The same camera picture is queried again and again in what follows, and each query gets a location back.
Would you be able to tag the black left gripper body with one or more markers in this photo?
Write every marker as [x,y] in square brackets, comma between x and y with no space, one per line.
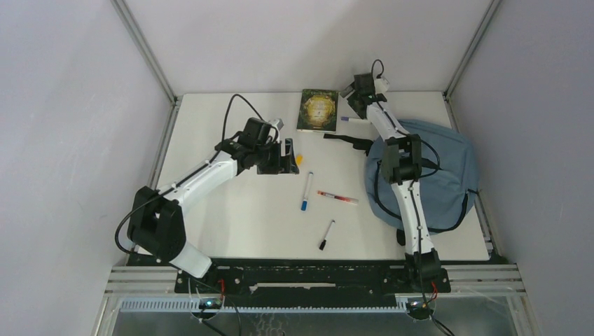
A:
[270,152]

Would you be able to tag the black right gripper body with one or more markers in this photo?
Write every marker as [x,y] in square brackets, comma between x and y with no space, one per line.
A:
[351,99]

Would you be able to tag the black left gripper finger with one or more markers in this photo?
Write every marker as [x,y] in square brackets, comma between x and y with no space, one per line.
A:
[269,169]
[290,165]

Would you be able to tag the white marker purple cap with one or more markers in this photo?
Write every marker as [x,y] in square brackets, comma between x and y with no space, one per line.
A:
[354,120]

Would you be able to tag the blue student backpack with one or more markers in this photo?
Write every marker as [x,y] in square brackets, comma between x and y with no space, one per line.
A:
[449,182]

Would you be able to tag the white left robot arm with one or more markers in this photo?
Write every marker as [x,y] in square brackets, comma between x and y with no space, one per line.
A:
[157,220]

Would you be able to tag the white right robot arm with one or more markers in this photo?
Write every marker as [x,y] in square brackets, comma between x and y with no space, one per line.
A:
[401,168]

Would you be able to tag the white marker blue cap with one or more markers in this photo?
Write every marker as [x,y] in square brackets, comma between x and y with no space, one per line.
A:
[308,185]

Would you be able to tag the dark green forest book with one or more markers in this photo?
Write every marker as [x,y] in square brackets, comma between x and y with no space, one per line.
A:
[318,111]

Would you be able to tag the red clear pen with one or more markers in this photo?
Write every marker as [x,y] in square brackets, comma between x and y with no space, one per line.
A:
[349,200]

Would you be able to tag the white marker black cap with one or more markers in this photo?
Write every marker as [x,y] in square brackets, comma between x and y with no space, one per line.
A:
[325,238]

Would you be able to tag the right aluminium corner post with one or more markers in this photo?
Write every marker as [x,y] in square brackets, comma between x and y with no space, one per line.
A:
[472,47]

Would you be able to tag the aluminium corner post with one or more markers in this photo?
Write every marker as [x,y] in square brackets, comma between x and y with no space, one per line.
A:
[472,47]
[133,28]

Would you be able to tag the left aluminium corner post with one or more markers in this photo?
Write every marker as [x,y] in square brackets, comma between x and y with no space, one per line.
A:
[133,28]

